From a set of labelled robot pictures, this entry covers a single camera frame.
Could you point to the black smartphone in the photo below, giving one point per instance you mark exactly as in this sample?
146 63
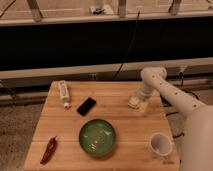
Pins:
86 106

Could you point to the white tube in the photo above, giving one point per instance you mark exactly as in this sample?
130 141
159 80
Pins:
64 93

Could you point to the red chili pepper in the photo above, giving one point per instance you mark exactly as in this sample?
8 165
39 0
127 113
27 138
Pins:
50 149

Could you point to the white cup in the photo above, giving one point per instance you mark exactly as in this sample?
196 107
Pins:
160 145

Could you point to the green ceramic bowl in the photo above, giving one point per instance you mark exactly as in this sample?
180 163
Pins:
97 137

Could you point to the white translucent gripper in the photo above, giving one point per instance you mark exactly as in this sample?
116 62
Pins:
143 94

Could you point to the wooden table board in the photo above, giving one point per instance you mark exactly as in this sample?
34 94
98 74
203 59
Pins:
133 130

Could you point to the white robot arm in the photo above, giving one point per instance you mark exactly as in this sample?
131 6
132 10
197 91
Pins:
197 145

